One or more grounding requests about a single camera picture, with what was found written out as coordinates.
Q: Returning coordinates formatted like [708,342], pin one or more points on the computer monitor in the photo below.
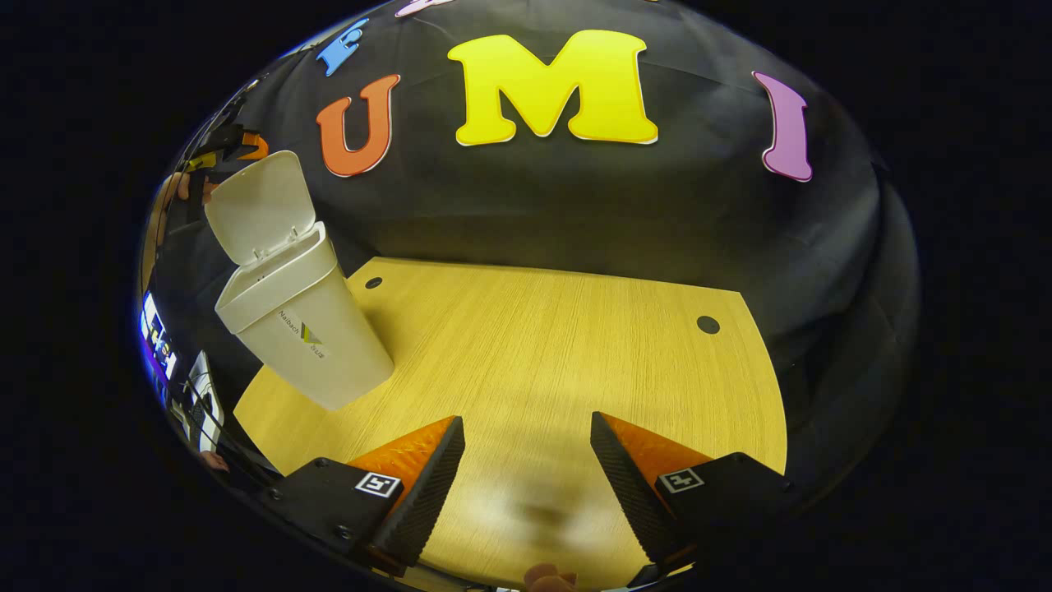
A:
[156,337]

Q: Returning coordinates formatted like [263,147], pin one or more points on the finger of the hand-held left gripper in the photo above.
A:
[238,141]

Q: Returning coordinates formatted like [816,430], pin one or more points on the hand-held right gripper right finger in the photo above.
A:
[633,493]

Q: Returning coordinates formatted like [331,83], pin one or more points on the white desktop garbage bin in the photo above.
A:
[329,345]

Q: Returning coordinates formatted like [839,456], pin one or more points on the black backdrop cloth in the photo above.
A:
[575,205]

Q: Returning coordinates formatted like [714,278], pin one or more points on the wooden desktop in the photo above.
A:
[534,345]

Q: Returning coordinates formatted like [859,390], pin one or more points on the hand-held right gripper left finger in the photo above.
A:
[427,501]

